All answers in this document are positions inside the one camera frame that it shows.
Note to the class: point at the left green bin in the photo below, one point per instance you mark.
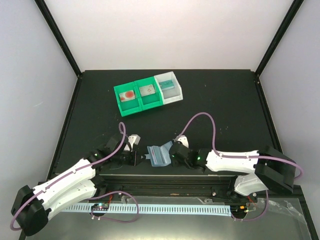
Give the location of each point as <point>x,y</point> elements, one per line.
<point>128,107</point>

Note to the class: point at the green bin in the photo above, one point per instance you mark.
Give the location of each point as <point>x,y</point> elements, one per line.
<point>149,101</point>
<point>128,107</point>

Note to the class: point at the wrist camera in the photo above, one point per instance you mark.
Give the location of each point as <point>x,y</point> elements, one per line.
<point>132,141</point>
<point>182,139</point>

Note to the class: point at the light blue slotted cable duct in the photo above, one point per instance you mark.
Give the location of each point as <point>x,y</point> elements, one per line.
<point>154,209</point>

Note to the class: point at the black frame post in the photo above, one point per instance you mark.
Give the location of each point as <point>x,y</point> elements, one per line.
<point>48,17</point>
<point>283,27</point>

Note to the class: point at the right controller board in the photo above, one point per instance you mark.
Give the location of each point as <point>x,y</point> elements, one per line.
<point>242,208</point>

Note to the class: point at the left controller board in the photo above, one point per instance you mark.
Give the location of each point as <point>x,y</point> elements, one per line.
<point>100,207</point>

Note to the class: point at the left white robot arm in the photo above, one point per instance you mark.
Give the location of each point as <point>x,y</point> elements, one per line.
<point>34,207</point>

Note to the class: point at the controller board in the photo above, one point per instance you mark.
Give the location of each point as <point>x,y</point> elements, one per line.
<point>100,207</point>
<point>242,208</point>

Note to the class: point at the blue card holder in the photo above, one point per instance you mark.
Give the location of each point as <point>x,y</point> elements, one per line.
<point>159,155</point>

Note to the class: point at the right black frame post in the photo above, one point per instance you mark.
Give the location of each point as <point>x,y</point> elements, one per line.
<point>283,27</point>

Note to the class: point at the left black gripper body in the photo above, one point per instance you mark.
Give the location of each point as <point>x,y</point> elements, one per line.
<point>132,161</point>

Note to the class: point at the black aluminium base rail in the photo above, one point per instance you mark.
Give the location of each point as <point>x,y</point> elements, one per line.
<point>216,187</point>

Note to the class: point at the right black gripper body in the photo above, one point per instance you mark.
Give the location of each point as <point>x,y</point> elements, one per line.
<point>175,162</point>

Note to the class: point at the white translucent bin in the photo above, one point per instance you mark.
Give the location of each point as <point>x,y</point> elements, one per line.
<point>172,95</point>

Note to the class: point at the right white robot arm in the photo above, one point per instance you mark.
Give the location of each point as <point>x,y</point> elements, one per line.
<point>258,170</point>

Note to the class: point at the middle green bin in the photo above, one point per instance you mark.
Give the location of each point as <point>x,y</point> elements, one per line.
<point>149,101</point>

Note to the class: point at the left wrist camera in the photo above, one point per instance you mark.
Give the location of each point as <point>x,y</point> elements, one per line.
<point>132,141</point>

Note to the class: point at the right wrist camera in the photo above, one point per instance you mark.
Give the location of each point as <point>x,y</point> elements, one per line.
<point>182,139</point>

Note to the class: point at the left black frame post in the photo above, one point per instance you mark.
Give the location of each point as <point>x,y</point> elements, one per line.
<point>48,17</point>

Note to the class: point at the teal VIP card stack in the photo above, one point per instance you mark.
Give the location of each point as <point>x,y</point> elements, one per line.
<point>166,85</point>

